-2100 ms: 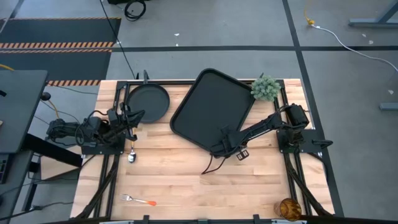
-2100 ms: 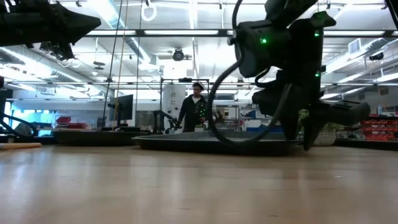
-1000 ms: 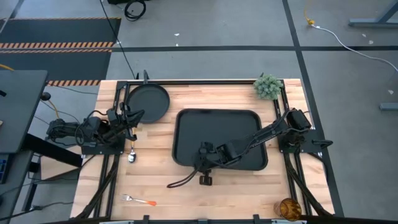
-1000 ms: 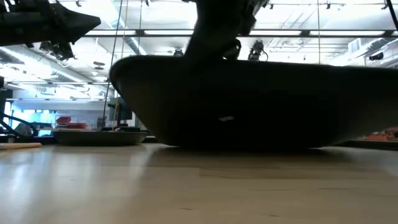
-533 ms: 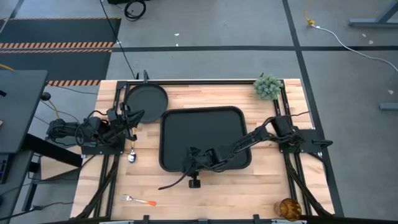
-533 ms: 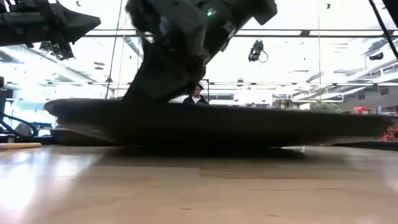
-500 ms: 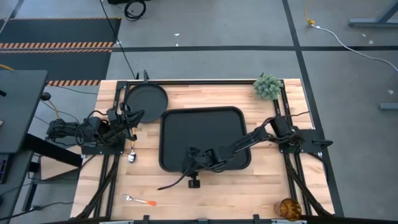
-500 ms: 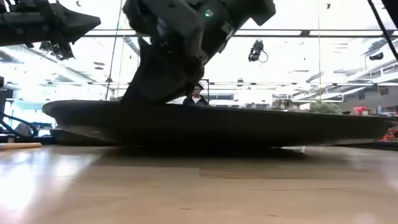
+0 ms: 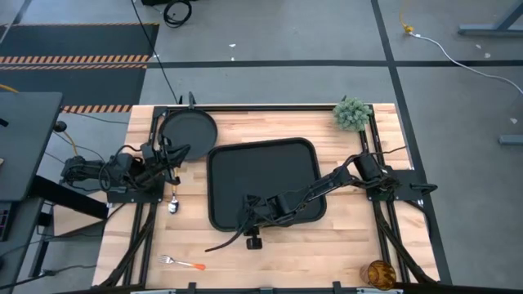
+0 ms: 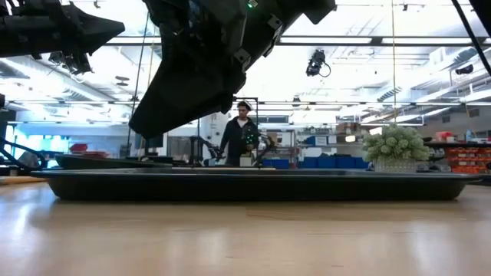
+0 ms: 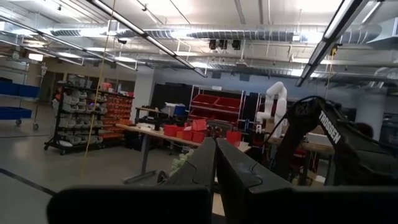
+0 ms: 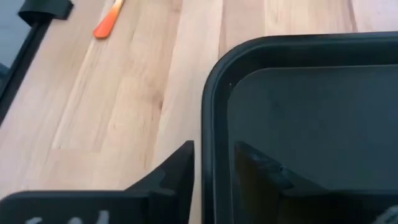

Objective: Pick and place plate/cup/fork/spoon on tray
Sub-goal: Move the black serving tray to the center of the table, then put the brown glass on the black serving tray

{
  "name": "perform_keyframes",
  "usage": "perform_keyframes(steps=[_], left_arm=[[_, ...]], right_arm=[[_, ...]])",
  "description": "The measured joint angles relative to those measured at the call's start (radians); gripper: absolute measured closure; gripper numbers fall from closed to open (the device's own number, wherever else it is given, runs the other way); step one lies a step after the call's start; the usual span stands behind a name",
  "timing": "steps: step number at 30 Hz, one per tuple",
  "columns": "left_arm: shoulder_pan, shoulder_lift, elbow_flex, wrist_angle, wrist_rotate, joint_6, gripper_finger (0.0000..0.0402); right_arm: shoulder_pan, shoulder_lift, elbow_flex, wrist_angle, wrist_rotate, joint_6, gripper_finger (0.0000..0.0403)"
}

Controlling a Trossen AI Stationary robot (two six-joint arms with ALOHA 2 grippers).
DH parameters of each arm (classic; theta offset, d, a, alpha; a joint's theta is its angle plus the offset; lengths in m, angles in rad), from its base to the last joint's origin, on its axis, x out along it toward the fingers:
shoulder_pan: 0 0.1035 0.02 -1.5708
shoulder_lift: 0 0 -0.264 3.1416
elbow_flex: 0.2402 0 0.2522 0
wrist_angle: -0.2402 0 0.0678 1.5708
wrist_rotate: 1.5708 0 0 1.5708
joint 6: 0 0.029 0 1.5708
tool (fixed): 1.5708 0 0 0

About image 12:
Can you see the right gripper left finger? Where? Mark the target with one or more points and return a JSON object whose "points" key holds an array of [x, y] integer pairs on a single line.
{"points": [[161, 199]]}

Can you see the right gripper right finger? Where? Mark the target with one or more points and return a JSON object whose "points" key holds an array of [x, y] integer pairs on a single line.
{"points": [[258, 186]]}

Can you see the black plastic tray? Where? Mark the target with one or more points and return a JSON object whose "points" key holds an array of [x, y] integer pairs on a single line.
{"points": [[311, 124]]}

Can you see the black table edge frame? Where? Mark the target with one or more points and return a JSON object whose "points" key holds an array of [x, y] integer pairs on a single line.
{"points": [[28, 56]]}

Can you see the black frame bracket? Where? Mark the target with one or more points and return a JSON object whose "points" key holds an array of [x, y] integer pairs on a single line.
{"points": [[43, 9]]}

